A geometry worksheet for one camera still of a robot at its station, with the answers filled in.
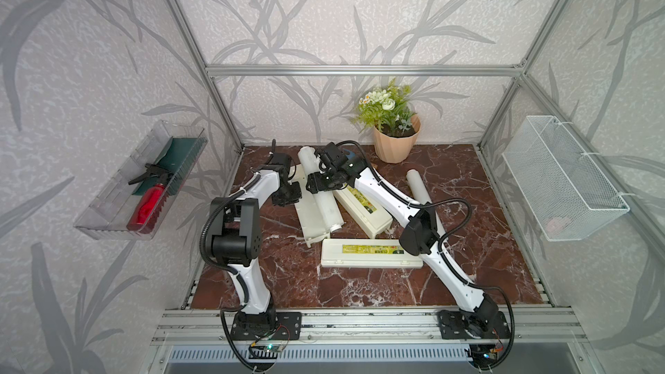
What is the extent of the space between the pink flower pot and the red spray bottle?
724 mm

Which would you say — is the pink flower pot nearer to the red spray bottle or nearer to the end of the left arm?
the end of the left arm

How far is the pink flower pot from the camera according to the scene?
3.40ft

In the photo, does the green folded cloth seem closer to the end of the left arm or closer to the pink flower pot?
the end of the left arm

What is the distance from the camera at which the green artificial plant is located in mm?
948

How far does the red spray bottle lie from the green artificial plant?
0.65 metres

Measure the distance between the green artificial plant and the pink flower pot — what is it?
3 centimetres

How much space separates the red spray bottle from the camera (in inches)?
22.4

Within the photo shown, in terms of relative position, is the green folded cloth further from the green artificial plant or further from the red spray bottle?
the green artificial plant

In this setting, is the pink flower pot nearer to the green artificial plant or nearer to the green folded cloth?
the green artificial plant

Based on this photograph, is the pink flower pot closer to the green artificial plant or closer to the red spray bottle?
the green artificial plant

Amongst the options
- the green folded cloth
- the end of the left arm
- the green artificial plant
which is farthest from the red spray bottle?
the green artificial plant

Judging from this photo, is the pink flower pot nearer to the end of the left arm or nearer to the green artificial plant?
the green artificial plant
